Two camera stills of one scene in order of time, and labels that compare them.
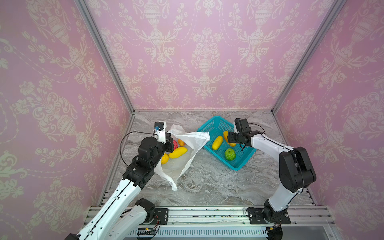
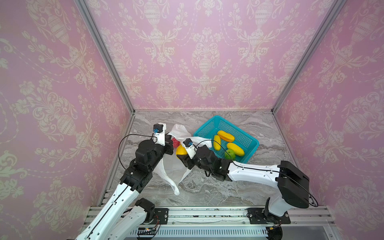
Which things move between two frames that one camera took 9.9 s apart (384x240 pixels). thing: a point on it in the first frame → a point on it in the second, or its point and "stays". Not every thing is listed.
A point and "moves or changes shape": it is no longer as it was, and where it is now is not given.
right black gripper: x=231 y=137 → x=187 y=161
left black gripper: x=169 y=143 stays
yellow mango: x=178 y=152 → x=238 y=150
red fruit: x=175 y=144 stays
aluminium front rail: x=226 y=223 stays
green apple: x=230 y=154 stays
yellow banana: x=217 y=143 stays
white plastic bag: x=171 y=171 moves or changes shape
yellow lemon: x=164 y=159 → x=181 y=150
